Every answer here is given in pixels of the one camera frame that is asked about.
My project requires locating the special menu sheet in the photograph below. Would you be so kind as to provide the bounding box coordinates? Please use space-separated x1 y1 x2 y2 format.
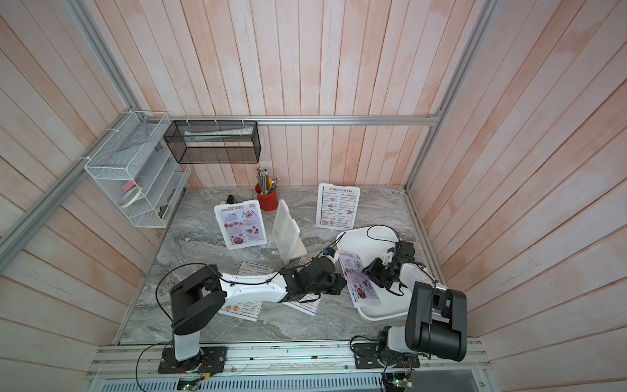
218 204 265 247
339 252 381 309

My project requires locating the Dim Sum Inn menu front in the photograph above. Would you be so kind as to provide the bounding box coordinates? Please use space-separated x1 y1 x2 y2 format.
285 257 322 317

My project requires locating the white menu holder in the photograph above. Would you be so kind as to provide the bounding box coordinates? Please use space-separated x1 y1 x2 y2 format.
272 199 307 266
213 198 269 251
315 182 362 232

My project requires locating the special menu sheet top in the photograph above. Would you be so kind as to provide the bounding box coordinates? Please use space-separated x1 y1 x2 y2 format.
218 204 265 247

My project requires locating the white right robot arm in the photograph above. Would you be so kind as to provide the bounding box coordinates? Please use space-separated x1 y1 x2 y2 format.
362 241 467 362

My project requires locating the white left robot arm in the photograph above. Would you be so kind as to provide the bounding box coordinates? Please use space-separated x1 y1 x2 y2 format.
170 256 347 363

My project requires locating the white plastic tray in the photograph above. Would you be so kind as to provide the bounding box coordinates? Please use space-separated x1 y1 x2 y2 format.
337 225 432 322

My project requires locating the red metal pen cup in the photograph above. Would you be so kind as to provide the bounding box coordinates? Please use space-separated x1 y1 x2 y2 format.
255 184 279 212

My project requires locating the pencils and pens bundle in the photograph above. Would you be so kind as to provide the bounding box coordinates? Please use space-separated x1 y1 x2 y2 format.
256 168 279 195

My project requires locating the black mesh basket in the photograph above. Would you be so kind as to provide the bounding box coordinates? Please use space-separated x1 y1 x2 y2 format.
164 119 261 164

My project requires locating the white tape roll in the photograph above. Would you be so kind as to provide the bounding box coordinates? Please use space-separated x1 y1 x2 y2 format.
119 186 144 208

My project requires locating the pink tape roll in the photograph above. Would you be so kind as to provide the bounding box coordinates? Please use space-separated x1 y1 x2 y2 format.
122 181 140 193

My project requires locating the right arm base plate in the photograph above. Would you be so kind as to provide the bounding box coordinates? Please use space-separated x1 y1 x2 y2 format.
350 341 421 369

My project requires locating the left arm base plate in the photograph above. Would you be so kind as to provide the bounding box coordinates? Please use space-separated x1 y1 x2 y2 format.
158 346 228 375

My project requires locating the aluminium front rail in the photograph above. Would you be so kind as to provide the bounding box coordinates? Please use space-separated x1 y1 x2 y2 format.
83 339 500 391

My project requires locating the white wire mesh shelf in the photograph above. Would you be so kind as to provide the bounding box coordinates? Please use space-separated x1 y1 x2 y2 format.
84 110 190 229

